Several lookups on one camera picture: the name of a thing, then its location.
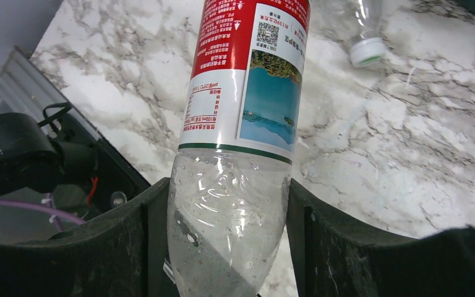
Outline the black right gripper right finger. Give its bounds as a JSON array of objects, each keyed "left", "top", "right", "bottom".
[{"left": 286, "top": 181, "right": 475, "bottom": 296}]

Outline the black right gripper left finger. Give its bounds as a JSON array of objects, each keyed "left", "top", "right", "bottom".
[{"left": 0, "top": 178, "right": 170, "bottom": 296}]

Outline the red label bottle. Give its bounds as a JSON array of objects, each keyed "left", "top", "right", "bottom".
[{"left": 167, "top": 1, "right": 310, "bottom": 296}]

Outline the clear bottle dark green label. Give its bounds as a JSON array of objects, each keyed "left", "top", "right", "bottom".
[{"left": 347, "top": 1, "right": 387, "bottom": 68}]

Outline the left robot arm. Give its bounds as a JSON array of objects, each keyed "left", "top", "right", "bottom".
[{"left": 0, "top": 113, "right": 98, "bottom": 196}]

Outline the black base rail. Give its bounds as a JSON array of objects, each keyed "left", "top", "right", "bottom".
[{"left": 52, "top": 111, "right": 150, "bottom": 220}]

